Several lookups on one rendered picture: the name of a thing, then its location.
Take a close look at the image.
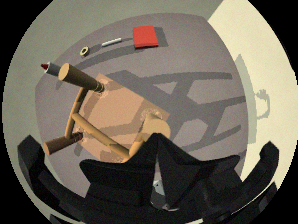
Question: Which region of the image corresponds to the tan wooden stool seat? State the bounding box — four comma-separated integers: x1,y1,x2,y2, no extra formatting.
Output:
73,73,170,163

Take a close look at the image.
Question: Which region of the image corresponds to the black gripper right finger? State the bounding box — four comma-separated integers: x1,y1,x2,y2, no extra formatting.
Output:
157,133,240,210

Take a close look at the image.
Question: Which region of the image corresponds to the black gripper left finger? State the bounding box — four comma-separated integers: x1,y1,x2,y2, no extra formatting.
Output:
79,133,158,206

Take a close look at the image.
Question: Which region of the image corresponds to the grey bottle with red pointed cap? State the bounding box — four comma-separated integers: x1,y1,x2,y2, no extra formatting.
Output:
40,62,61,77

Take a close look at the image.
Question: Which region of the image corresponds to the tan wooden stool leg frame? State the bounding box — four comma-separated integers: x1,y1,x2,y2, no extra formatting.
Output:
43,63,170,163

